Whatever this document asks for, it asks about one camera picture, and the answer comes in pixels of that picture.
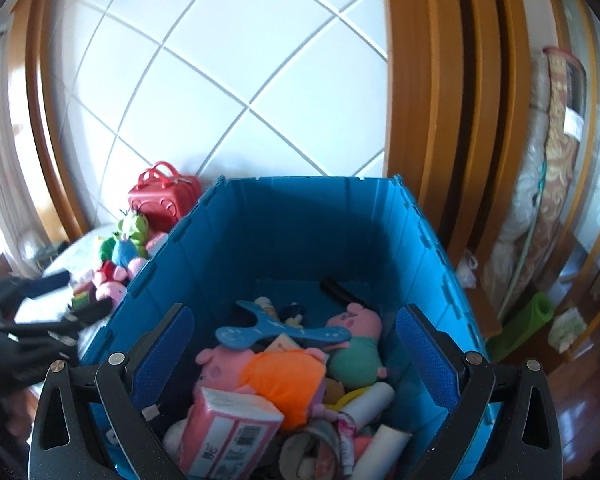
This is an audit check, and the pink pig plush teal shirt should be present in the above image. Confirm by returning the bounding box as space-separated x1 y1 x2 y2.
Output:
325 302 388 391

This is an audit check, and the grey tape roll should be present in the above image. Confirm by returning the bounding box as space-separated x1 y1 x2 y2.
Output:
277 417 343 480

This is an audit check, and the green rolled yoga mat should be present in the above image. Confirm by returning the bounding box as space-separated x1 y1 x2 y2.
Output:
485 292 553 361

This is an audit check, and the yellow ring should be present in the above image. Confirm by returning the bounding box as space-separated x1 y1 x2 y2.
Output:
330 385 372 412

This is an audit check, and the pale curtain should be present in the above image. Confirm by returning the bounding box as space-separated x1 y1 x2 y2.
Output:
0 35 46 281

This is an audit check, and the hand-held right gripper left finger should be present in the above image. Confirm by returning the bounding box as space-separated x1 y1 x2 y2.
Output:
27 302 196 480

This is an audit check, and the pink pig plush orange dress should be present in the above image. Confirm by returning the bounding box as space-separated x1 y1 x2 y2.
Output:
195 345 331 431

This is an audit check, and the pink tissue pack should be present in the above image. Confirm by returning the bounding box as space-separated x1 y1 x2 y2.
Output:
180 387 286 480

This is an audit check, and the wide wooden door frame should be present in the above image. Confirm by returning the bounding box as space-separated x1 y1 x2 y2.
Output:
382 0 536 266

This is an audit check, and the rolled patterned rug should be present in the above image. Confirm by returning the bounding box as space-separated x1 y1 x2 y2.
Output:
542 47 588 281

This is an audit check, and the blue plastic storage bin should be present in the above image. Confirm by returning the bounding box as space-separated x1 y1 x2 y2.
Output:
77 175 503 480

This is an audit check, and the pink pig plush red dress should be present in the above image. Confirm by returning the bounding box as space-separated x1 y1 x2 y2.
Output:
92 257 148 306

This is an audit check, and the blue plush toy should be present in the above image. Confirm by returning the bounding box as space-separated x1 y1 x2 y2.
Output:
112 240 138 268

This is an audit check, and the rolled white quilt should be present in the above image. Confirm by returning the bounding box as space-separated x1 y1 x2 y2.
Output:
482 105 551 313

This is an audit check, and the white paper roll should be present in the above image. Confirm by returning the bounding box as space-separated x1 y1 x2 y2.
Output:
372 422 413 466
347 382 396 428

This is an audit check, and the light green frog plush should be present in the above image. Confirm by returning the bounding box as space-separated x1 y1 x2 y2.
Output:
115 207 153 246

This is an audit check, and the blue three-arm boomerang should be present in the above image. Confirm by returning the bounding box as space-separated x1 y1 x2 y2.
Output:
215 300 351 351

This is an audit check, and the red toy suitcase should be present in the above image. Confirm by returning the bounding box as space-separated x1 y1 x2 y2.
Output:
127 161 202 233

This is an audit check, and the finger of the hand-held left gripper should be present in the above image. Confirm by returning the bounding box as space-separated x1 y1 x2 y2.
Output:
15 270 73 306
2 300 112 356

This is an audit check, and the clear plastic container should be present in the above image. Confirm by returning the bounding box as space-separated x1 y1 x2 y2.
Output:
20 230 48 271

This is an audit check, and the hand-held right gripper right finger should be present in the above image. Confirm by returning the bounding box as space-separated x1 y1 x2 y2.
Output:
395 304 563 480

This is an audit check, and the white green tissue pack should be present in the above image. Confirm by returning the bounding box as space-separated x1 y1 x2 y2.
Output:
547 307 588 352

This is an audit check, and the white plastic bag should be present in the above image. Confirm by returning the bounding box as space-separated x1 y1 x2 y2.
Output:
455 255 479 289

